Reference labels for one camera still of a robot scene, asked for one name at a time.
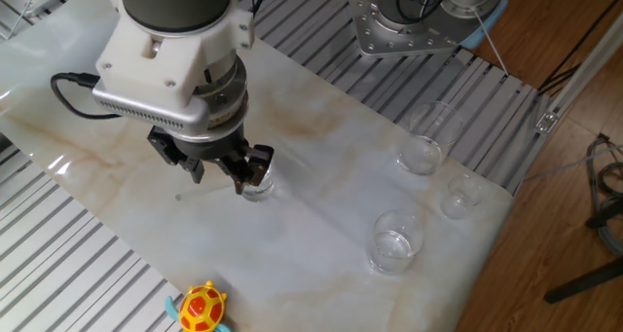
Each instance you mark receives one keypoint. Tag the large glass beaker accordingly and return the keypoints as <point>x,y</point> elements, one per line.
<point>421,152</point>

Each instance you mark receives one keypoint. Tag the yellow orange toy turtle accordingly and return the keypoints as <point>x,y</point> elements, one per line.
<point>202,310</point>

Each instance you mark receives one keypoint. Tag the tiny empty glass beaker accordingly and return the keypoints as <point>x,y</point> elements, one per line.
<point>457,203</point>

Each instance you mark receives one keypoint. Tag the medium glass beaker with water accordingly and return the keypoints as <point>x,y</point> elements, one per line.
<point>392,249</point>

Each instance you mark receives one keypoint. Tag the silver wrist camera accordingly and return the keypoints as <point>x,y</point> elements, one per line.
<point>146,109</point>

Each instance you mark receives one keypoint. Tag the black stand leg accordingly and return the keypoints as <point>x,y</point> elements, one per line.
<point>606,215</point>
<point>584,281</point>

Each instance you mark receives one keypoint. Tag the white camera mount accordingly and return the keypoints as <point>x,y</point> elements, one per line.
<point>146,64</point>

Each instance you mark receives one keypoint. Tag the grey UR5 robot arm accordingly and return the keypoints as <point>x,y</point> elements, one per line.
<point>175,1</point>

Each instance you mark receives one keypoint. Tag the marble pattern table mat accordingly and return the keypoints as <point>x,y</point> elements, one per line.
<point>302,234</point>

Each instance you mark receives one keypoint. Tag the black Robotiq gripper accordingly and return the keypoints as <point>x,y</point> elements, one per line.
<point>209,147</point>

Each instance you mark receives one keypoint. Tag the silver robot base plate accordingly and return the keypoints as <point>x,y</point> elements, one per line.
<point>384,35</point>

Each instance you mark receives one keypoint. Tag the small water-filled glass beaker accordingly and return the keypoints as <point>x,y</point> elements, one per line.
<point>263,191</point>

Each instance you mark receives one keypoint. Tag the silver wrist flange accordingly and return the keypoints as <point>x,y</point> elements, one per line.
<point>226,103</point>

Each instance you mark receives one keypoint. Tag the aluminium frame bar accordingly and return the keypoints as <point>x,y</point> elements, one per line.
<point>579,79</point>

